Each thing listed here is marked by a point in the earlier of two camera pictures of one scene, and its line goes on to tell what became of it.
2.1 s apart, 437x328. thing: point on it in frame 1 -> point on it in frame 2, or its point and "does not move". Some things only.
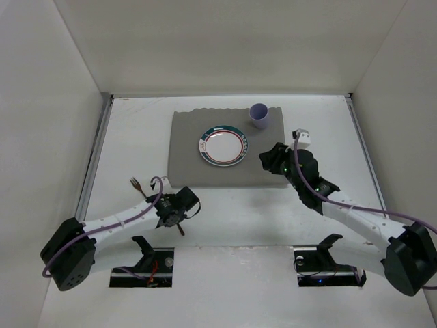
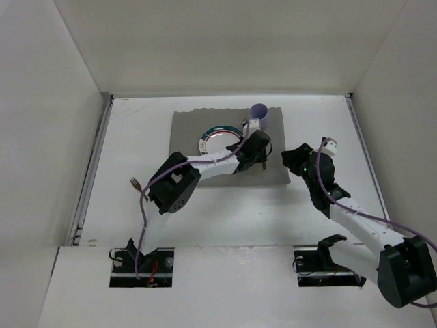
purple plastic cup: [259, 113] does not move
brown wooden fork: [134, 183] does not move
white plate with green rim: [223, 145] does not move
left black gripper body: [167, 210] -> [259, 146]
